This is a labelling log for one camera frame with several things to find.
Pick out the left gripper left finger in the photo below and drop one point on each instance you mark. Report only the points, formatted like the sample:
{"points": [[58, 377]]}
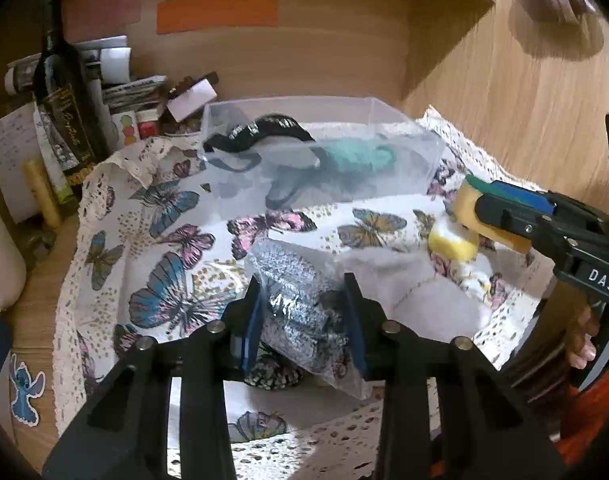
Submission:
{"points": [[122, 430]]}

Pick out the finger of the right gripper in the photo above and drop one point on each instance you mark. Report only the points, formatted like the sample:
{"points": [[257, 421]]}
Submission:
{"points": [[546, 235], [524, 203]]}

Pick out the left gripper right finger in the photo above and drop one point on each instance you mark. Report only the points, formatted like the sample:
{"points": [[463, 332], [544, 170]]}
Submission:
{"points": [[447, 413]]}

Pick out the yellow green sponge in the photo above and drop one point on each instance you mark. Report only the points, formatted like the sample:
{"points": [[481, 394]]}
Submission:
{"points": [[478, 207]]}

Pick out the white cloth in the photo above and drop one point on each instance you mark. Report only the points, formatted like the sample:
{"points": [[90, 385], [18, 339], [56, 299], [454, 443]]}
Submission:
{"points": [[411, 292]]}

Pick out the grey sock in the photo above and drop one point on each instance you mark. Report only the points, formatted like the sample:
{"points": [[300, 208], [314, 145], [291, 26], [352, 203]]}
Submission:
{"points": [[300, 293]]}

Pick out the teal green sock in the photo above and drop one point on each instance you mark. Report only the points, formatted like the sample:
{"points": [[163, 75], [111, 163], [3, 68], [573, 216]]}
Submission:
{"points": [[354, 156]]}

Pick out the person's right hand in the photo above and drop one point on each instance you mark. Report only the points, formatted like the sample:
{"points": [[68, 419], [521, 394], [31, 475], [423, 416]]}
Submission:
{"points": [[578, 343]]}

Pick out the blue stitch sticker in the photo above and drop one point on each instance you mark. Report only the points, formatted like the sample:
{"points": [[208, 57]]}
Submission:
{"points": [[27, 388]]}

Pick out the butterfly print tablecloth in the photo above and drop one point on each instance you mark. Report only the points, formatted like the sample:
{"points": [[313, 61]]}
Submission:
{"points": [[155, 259]]}

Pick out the beige cylinder container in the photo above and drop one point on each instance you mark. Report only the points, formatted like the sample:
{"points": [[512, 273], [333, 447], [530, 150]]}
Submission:
{"points": [[13, 269]]}

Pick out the clear plastic storage box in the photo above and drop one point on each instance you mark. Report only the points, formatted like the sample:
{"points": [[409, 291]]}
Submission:
{"points": [[282, 173]]}

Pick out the small white pink box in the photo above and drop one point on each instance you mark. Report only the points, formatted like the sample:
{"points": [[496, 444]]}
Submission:
{"points": [[191, 100]]}

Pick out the white handwritten paper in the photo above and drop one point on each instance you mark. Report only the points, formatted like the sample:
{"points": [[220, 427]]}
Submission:
{"points": [[18, 144]]}

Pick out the dark wine bottle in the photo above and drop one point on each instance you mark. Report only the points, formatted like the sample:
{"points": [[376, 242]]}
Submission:
{"points": [[61, 94]]}

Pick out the stack of magazines and books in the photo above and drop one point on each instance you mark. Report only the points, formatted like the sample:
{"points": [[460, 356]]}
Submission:
{"points": [[109, 83]]}

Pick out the orange paper note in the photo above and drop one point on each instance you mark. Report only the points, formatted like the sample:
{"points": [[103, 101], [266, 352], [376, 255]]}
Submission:
{"points": [[186, 15]]}

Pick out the pink paper note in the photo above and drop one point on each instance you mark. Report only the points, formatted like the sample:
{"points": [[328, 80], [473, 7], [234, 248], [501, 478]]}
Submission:
{"points": [[91, 19]]}

